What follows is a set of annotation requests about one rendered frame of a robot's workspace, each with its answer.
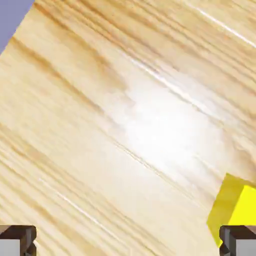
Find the large yellow box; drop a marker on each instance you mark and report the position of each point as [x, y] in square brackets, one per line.
[228, 204]

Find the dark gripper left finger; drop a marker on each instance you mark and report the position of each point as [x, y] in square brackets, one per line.
[18, 233]

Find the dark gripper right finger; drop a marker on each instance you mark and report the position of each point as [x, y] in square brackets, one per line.
[238, 233]

